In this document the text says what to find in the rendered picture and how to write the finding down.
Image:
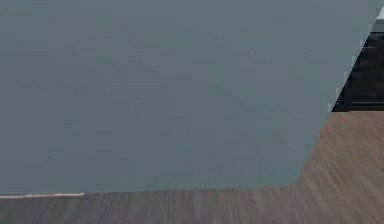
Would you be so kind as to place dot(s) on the black cabinet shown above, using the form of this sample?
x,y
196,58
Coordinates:
x,y
366,80

